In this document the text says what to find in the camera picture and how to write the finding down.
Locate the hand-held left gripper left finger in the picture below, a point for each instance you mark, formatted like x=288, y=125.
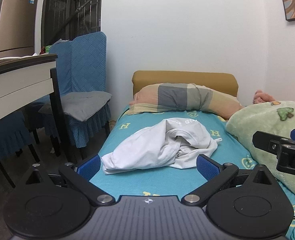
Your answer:
x=88, y=168

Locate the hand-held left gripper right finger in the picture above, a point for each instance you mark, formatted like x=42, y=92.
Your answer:
x=208, y=167

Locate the white t-shirt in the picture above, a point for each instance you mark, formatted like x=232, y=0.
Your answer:
x=150, y=147

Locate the green fleece printed blanket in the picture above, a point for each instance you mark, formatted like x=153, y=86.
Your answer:
x=257, y=120

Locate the pink plush toy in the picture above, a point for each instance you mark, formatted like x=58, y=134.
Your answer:
x=262, y=97

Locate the grey seat cushion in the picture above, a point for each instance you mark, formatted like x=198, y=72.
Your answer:
x=82, y=105

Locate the patchwork pillow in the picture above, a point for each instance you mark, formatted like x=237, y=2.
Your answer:
x=182, y=96

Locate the blue covered chair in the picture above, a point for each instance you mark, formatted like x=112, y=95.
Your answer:
x=61, y=67
x=88, y=65
x=5, y=135

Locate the mustard yellow headboard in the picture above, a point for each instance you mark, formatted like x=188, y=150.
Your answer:
x=187, y=77

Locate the white table with dark legs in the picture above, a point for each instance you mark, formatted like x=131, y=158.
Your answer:
x=12, y=85

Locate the green cup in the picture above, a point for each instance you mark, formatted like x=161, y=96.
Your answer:
x=48, y=49

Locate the bronze refrigerator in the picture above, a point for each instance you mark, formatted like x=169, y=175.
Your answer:
x=15, y=22

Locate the window with metal grate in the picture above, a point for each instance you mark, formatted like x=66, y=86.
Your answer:
x=62, y=5

